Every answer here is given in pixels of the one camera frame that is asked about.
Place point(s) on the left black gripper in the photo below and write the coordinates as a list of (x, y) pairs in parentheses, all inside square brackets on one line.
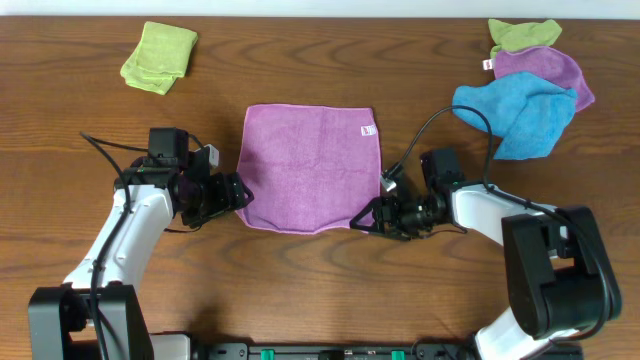
[(232, 191)]

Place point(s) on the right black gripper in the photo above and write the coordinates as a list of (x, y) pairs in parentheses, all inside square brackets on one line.
[(382, 216)]

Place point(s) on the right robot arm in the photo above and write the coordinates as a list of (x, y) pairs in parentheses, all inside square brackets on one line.
[(560, 282)]

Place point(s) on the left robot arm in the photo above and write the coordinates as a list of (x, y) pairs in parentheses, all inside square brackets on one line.
[(95, 312)]

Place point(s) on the folded green cloth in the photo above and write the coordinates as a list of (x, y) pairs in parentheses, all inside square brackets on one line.
[(160, 58)]

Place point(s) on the blue cloth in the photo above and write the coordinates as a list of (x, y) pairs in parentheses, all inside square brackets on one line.
[(528, 113)]

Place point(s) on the crumpled green cloth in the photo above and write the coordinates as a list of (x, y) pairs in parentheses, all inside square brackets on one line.
[(515, 37)]

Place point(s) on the purple cloth with tag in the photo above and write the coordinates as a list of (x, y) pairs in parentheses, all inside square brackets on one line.
[(547, 63)]

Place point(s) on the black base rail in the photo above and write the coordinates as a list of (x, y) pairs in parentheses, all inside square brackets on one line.
[(424, 351)]

